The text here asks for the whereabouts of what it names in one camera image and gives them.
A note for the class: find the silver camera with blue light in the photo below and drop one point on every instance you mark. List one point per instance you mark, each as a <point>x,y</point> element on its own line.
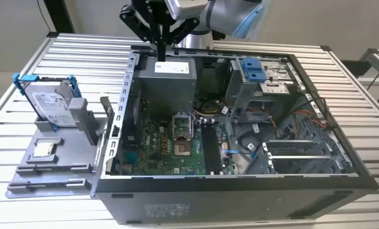
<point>189,12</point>

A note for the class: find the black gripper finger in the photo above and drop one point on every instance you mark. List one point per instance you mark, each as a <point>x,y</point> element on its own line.
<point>138,26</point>
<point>183,31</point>

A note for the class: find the blue plastic drive latch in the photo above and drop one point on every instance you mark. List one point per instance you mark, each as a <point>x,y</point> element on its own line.
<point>251,69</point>

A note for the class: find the grey metal drive cage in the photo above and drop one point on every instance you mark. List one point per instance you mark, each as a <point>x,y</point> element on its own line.
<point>241,95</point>

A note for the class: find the metal disk bay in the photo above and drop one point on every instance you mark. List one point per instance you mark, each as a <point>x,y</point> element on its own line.
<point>257,164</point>

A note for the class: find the metal locking lever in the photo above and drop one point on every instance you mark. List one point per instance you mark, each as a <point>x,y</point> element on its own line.
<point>194,122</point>

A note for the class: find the green motherboard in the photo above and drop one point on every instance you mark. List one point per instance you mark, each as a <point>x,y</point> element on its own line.
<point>154,164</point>

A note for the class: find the black PC case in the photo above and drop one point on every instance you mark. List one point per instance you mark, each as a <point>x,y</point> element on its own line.
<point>209,202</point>

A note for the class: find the hard disk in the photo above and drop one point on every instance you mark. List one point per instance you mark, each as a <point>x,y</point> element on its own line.
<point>51,105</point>

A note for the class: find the black metal post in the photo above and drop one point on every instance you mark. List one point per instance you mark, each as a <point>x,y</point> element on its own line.
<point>60,16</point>

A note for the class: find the CPU socket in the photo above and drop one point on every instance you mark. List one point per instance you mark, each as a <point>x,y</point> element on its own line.
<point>183,149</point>

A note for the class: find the grey power supply box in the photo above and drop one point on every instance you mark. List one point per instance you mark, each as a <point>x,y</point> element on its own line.
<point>167,90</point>

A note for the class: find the grey plastic parts rack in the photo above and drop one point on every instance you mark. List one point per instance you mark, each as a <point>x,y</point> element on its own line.
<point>68,143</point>

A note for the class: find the silver CPU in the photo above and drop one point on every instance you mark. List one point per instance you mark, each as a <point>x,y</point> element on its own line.
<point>44,149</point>

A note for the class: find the black RAM slot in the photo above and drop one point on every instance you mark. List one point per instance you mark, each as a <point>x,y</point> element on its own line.
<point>218,146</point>
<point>211,146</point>
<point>207,146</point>

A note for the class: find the round black case fan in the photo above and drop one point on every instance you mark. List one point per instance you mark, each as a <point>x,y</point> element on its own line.
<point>211,105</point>

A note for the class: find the graphics card with metal bracket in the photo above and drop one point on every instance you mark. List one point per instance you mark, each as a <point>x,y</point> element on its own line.
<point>107,106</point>

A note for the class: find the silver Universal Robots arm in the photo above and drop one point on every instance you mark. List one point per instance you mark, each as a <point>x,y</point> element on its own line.
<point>221,14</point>

